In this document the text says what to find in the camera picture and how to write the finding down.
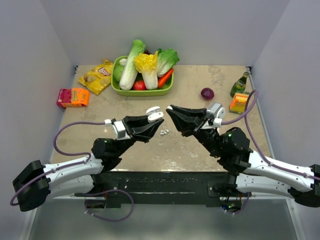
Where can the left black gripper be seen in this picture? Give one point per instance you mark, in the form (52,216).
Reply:
(145,132)

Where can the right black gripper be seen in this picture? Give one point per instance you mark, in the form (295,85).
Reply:
(186,125)

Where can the white gold-rimmed charging case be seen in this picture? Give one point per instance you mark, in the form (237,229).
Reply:
(154,114)

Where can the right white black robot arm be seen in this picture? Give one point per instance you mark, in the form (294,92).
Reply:
(251,170)

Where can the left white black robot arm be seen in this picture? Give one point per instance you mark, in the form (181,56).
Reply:
(37,182)

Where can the purple red onion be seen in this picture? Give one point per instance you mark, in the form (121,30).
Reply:
(207,93)

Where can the red tomato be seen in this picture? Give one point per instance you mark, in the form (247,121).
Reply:
(139,85)

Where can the green plastic basket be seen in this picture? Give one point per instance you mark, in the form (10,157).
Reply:
(143,93)

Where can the orange sponge pack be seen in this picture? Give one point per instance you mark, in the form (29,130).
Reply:
(239,100)

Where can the orange carrot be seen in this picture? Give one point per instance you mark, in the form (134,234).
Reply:
(162,80)

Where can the tall napa cabbage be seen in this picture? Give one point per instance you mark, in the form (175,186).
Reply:
(129,72)

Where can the green Perrier bottle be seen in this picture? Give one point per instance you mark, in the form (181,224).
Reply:
(240,84)

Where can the round green cabbage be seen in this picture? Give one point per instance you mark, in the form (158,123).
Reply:
(117,72)

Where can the yellow Lays chips bag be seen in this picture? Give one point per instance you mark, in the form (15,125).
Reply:
(98,78)

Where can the yellow napa cabbage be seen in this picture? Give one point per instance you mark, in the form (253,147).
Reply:
(146,65)

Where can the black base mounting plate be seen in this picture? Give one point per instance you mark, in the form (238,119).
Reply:
(166,188)

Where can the green leaf lettuce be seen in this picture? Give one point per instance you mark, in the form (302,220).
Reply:
(166,60)

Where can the pink orange snack box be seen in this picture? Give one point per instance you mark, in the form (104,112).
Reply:
(73,97)

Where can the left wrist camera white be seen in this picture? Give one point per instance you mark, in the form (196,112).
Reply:
(118,128)

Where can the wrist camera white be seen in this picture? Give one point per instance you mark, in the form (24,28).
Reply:
(118,128)
(215,114)

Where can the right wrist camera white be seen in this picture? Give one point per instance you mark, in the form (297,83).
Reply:
(215,114)

